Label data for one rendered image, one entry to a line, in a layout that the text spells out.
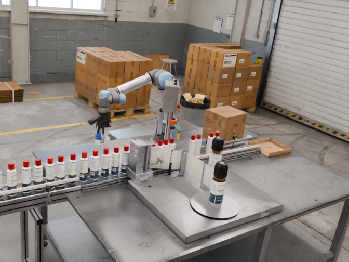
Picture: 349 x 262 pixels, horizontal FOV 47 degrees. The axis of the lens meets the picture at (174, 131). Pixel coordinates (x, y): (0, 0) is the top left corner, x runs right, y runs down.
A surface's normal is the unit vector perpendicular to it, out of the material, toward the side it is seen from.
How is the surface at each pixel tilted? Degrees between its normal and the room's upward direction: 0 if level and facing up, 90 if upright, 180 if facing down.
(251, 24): 90
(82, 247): 1
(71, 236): 1
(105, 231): 0
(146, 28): 90
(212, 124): 90
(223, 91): 90
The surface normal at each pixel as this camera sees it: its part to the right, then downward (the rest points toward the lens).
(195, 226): 0.11, -0.93
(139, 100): 0.57, 0.40
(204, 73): -0.73, 0.18
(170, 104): 0.00, 0.36
